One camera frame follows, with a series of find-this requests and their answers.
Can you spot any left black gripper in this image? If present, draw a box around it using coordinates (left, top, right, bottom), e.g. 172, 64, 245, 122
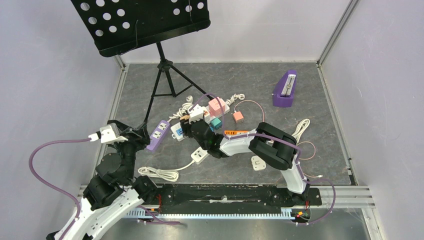
112, 122, 152, 182

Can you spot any teal charger cube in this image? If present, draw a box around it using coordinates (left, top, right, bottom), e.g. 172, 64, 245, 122
210, 117, 223, 130

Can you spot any white multicolour power strip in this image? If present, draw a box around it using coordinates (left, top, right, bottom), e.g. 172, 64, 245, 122
170, 106, 222, 142

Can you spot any small pink charger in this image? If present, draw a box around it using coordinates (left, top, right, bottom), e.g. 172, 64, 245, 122
232, 111, 244, 123

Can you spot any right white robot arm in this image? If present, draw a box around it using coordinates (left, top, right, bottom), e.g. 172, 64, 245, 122
180, 119, 309, 204

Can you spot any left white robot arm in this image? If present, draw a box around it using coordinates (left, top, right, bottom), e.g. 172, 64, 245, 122
46, 120, 158, 240

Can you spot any flat white plug adapter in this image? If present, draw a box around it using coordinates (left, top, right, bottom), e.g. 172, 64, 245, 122
251, 155, 267, 171

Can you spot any purple power strip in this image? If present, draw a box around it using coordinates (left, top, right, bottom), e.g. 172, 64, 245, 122
146, 120, 171, 153

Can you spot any white power strip with USB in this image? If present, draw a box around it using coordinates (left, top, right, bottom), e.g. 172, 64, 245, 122
190, 147, 210, 165

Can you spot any orange power strip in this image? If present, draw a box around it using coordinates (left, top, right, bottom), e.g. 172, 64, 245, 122
224, 130, 249, 136

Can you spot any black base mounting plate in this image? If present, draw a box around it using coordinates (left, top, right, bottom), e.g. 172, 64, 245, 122
143, 184, 322, 215

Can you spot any purple metronome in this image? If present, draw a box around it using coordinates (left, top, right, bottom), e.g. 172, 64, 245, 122
272, 69, 297, 108

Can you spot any black perforated music stand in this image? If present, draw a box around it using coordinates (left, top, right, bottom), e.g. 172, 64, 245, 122
71, 0, 211, 126

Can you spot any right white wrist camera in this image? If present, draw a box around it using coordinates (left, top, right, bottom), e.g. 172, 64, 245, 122
188, 104, 204, 124

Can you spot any white knotted strip cord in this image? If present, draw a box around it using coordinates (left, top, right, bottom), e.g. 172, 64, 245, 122
167, 95, 195, 123

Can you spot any thin pink charger cable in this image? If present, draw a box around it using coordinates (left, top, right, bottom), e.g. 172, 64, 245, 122
233, 99, 324, 180

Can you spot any white coiled power cord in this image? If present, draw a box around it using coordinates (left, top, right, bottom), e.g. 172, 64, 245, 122
137, 160, 196, 183

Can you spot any white twisted cord with plug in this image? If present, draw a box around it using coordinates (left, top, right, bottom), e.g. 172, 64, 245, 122
225, 93, 246, 106

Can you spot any white bundled cord right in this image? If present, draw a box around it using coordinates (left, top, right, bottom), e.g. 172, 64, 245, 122
291, 118, 312, 143

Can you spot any aluminium rail frame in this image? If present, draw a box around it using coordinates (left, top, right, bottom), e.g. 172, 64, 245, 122
79, 0, 377, 220

